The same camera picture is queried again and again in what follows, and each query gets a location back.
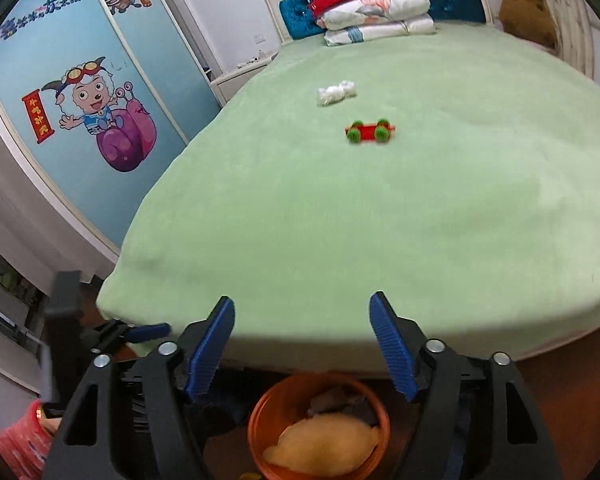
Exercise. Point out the red toy car green wheels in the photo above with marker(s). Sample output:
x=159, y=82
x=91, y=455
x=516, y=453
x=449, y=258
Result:
x=367, y=132

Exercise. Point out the teal padded headboard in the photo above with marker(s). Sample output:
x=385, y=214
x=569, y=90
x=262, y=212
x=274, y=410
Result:
x=295, y=15

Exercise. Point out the light green blanket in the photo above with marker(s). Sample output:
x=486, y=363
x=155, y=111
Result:
x=330, y=235

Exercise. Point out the blue cartoon wardrobe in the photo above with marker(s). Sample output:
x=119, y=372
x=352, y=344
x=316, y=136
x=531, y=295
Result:
x=130, y=85

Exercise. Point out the tan teddy bear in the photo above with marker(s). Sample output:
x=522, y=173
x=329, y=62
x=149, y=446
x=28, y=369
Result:
x=320, y=445

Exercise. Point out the brown plush toy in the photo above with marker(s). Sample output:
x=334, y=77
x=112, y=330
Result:
x=525, y=10

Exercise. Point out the orange plastic bin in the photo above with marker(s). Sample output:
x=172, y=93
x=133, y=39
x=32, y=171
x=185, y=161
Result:
x=265, y=410

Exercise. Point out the white floral folded quilt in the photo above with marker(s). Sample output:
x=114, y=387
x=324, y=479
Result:
x=380, y=7
x=380, y=32

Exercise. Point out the white crumpled tissue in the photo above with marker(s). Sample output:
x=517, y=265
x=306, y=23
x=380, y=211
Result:
x=330, y=94

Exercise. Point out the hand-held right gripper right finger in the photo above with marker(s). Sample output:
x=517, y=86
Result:
x=392, y=345

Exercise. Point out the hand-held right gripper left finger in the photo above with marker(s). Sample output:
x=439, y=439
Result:
x=212, y=347

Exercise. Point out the white nightstand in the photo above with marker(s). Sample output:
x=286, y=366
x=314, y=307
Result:
x=235, y=82

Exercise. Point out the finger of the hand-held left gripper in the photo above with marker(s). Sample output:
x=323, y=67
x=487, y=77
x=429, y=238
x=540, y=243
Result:
x=150, y=332

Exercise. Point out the white slatted rack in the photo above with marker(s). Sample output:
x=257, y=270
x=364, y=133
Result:
x=575, y=35

